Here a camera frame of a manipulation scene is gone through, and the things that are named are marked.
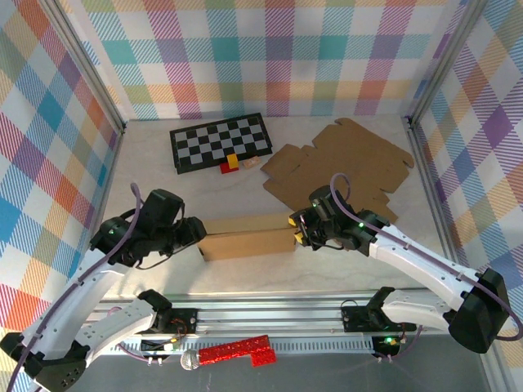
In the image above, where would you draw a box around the red glitter toy microphone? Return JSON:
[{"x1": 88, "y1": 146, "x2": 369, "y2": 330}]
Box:
[{"x1": 181, "y1": 333, "x2": 271, "y2": 372}]

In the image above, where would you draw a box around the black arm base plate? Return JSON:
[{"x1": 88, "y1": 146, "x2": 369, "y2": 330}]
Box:
[
  {"x1": 341, "y1": 305, "x2": 418, "y2": 334},
  {"x1": 123, "y1": 308, "x2": 199, "y2": 336}
]

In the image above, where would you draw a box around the aluminium frame post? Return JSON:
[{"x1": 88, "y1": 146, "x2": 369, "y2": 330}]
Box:
[
  {"x1": 404, "y1": 0, "x2": 491, "y2": 127},
  {"x1": 40, "y1": 0, "x2": 127, "y2": 136}
]

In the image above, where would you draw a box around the purple cable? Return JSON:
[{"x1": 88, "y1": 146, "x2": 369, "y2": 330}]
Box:
[
  {"x1": 329, "y1": 173, "x2": 523, "y2": 363},
  {"x1": 6, "y1": 182, "x2": 181, "y2": 392}
]

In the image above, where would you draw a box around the aluminium rail beam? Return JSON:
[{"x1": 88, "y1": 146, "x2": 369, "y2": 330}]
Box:
[{"x1": 44, "y1": 292, "x2": 498, "y2": 340}]

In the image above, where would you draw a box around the red glitter block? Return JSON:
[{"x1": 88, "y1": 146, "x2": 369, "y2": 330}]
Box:
[{"x1": 249, "y1": 346, "x2": 278, "y2": 368}]

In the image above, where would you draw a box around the black and grey chessboard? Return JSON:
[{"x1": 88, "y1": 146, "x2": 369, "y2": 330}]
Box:
[{"x1": 169, "y1": 113, "x2": 274, "y2": 176}]

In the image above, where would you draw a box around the small controller board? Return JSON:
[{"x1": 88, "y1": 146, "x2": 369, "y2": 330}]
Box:
[
  {"x1": 372, "y1": 335, "x2": 400, "y2": 359},
  {"x1": 141, "y1": 336, "x2": 183, "y2": 353}
]

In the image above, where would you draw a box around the flat brown cardboard sheet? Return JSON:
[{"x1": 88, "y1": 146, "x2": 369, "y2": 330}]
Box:
[{"x1": 367, "y1": 191, "x2": 400, "y2": 225}]

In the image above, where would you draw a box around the white slotted cable duct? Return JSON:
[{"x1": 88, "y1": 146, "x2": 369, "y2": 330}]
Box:
[{"x1": 65, "y1": 340, "x2": 375, "y2": 355}]

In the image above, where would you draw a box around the brown cardboard mailer box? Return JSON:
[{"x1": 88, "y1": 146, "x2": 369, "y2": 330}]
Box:
[
  {"x1": 260, "y1": 117, "x2": 414, "y2": 224},
  {"x1": 197, "y1": 212, "x2": 299, "y2": 263}
]

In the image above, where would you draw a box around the aluminium side rail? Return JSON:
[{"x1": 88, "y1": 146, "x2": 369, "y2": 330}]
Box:
[
  {"x1": 402, "y1": 116, "x2": 471, "y2": 301},
  {"x1": 73, "y1": 122, "x2": 127, "y2": 305}
]

